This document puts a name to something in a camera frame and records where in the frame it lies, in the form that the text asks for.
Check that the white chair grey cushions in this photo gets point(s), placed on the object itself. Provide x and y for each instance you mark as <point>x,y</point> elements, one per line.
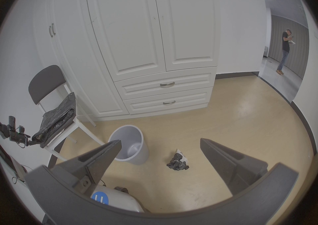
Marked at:
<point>44,82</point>

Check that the white wardrobe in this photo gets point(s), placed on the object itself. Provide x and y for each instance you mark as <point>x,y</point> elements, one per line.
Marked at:
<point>139,32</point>

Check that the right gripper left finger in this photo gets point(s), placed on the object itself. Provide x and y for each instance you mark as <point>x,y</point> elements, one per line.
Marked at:
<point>99,161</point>

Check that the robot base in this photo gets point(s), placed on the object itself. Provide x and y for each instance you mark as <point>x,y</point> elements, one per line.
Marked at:
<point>119,201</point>

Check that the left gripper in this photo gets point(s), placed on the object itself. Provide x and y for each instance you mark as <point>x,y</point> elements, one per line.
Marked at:
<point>18,140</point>

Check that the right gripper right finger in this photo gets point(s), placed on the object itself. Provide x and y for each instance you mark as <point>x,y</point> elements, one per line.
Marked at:
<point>231,166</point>

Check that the person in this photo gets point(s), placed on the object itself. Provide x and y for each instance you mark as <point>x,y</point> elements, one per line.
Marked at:
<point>285,42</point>

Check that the black plastic bag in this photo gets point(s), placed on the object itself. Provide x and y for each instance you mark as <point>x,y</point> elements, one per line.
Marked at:
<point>56,119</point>

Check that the black plastic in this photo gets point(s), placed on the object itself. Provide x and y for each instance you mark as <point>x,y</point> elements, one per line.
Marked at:
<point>177,164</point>

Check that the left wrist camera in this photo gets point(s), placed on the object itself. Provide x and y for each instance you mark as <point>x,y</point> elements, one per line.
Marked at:
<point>20,129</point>

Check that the white printed wrapper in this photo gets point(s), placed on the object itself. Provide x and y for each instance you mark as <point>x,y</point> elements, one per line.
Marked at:
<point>183,156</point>

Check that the white trash bin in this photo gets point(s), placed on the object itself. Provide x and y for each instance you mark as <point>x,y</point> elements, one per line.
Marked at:
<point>136,144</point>

